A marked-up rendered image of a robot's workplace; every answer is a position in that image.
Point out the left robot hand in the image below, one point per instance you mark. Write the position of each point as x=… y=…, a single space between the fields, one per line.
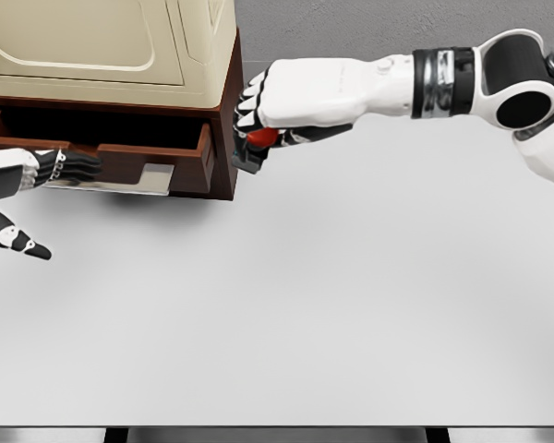
x=60 y=165

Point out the cream rounded panel box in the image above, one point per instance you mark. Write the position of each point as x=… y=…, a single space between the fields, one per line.
x=97 y=41

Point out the red button black switch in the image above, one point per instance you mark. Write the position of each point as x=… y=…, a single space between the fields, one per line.
x=251 y=154

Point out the brown wooden cabinet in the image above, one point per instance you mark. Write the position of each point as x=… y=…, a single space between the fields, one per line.
x=228 y=138

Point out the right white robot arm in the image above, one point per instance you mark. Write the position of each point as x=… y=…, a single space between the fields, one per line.
x=443 y=83

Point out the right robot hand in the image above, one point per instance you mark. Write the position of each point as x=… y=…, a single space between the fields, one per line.
x=304 y=92

